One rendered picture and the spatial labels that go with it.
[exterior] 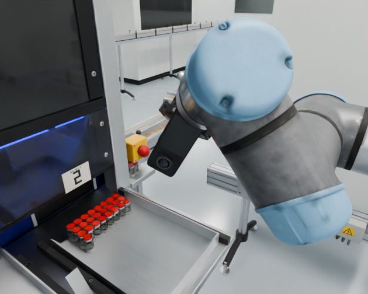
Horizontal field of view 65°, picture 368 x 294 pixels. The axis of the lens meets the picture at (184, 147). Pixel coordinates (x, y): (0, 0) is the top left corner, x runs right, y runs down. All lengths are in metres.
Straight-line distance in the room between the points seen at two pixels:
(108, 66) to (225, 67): 0.65
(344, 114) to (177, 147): 0.21
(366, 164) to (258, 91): 0.19
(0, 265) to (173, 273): 0.42
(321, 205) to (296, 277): 1.72
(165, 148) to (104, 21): 0.49
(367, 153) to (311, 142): 0.11
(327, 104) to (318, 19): 1.58
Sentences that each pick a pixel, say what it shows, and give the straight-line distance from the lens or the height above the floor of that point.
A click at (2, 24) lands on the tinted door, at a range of 0.69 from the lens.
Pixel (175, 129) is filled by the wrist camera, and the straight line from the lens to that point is 0.39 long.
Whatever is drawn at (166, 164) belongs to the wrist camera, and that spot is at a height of 1.25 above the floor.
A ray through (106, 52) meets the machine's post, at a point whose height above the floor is 1.33.
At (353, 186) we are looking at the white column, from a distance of 2.18.
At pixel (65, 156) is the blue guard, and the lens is 0.80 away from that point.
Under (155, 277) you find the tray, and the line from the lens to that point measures 0.73.
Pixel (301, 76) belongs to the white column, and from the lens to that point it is 1.98.
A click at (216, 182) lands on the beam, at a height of 0.47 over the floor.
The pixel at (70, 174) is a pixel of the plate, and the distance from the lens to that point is 0.83.
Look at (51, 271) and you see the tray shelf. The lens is 0.81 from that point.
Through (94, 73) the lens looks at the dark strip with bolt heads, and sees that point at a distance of 0.81.
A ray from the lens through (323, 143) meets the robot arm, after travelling 0.28.
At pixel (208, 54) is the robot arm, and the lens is 0.21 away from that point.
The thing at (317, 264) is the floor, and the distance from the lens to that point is 2.08.
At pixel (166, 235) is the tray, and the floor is 0.88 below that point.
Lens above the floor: 1.46
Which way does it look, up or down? 27 degrees down
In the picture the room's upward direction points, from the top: straight up
